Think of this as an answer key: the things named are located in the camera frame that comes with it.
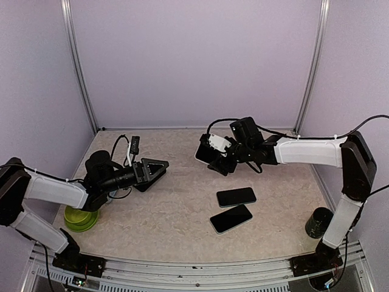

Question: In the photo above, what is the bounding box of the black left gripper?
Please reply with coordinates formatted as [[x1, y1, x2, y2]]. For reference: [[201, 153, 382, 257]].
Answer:
[[100, 158, 168, 193]]

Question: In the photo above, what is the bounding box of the black phone front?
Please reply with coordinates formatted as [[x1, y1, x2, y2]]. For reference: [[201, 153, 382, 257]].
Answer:
[[210, 204, 253, 234]]

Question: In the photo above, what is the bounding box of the black phone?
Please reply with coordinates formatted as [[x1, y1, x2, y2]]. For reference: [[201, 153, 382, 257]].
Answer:
[[210, 204, 253, 234], [216, 187, 256, 207]]

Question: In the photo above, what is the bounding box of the clear phone case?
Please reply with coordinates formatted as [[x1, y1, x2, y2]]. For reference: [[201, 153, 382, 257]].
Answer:
[[195, 133, 220, 164]]

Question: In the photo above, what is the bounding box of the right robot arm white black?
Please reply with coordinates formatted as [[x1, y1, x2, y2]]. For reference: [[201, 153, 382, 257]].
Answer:
[[200, 117, 377, 270]]

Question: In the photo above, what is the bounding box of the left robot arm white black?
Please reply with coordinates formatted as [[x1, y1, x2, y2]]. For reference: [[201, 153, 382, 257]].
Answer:
[[1, 150, 169, 271]]

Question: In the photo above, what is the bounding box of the black phone middle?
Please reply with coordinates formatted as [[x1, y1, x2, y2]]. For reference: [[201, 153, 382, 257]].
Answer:
[[216, 187, 256, 207]]

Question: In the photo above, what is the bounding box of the green saucer plate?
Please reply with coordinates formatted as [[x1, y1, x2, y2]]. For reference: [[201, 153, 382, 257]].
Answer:
[[64, 211, 99, 232]]

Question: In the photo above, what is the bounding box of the green bowl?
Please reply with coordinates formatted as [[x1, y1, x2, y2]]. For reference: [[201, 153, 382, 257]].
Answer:
[[64, 206, 92, 226]]

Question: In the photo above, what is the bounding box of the dark green cup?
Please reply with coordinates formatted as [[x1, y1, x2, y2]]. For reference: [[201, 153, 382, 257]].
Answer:
[[305, 207, 334, 239]]

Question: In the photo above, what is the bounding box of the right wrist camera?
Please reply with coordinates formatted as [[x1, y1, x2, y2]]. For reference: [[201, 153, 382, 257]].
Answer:
[[207, 134, 232, 157]]

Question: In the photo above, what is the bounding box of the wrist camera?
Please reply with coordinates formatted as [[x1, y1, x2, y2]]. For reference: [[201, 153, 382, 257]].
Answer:
[[126, 136, 140, 166], [207, 134, 232, 157]]

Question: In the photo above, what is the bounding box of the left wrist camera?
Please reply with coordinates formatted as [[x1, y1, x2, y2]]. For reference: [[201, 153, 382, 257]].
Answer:
[[126, 136, 140, 166]]

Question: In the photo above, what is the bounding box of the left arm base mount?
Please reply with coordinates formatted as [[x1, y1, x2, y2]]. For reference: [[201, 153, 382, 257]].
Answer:
[[52, 228, 106, 278]]

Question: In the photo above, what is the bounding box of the aluminium front rail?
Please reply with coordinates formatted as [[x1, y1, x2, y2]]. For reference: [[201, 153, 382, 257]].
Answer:
[[29, 240, 365, 292]]

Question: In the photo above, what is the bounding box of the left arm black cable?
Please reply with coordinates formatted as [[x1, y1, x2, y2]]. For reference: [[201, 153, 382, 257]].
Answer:
[[0, 135, 131, 186]]

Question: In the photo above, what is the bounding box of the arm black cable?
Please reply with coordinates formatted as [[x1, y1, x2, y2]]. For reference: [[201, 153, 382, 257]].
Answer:
[[0, 135, 131, 186], [206, 114, 389, 141]]

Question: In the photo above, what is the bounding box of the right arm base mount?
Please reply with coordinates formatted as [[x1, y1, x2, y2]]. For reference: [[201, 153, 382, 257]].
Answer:
[[289, 241, 343, 277]]

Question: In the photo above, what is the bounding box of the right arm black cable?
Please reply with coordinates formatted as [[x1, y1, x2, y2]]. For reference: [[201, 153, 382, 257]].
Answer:
[[206, 114, 389, 141]]

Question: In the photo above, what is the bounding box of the right aluminium frame post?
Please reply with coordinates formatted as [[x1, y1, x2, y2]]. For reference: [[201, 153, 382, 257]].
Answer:
[[294, 0, 331, 133]]

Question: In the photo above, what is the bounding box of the aluminium frame post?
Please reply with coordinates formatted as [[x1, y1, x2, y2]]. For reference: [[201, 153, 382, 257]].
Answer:
[[294, 0, 331, 133], [60, 0, 99, 134]]

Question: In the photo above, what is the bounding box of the left aluminium frame post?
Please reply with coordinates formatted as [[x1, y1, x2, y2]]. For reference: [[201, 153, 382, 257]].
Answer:
[[60, 0, 99, 134]]

